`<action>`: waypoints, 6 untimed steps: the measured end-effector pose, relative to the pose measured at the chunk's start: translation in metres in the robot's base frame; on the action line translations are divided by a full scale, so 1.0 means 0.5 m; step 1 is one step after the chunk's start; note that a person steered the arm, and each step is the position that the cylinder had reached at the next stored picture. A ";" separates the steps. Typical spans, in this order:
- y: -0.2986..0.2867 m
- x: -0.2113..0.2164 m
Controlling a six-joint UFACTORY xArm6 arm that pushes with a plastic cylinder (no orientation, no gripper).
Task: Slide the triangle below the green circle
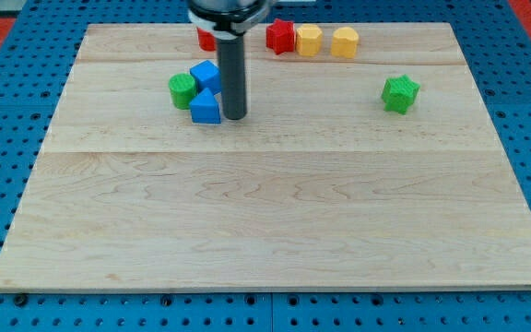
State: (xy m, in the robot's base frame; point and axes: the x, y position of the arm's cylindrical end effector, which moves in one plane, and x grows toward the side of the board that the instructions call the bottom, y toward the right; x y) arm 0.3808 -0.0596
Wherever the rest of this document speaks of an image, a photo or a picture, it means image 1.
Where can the blue triangle block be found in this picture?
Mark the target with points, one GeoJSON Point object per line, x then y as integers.
{"type": "Point", "coordinates": [204, 108]}

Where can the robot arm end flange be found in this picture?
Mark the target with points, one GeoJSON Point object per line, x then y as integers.
{"type": "Point", "coordinates": [228, 19]}

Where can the blue cube block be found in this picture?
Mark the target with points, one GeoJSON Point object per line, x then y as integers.
{"type": "Point", "coordinates": [207, 76]}

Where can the wooden board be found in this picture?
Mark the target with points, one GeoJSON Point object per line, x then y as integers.
{"type": "Point", "coordinates": [318, 188]}

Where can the green cylinder block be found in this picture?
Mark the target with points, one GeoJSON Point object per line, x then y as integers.
{"type": "Point", "coordinates": [182, 89]}

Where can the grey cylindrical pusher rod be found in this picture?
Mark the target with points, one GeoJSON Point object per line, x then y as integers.
{"type": "Point", "coordinates": [231, 63]}

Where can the red star block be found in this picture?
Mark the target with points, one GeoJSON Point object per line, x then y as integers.
{"type": "Point", "coordinates": [280, 36]}

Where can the yellow hexagon block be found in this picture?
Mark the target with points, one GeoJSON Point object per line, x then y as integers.
{"type": "Point", "coordinates": [308, 39]}

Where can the red block behind rod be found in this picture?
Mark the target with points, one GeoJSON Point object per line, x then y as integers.
{"type": "Point", "coordinates": [206, 40]}

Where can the green star block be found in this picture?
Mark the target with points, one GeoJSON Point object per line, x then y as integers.
{"type": "Point", "coordinates": [399, 93]}

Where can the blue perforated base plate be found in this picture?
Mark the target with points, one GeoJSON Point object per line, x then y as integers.
{"type": "Point", "coordinates": [35, 61]}

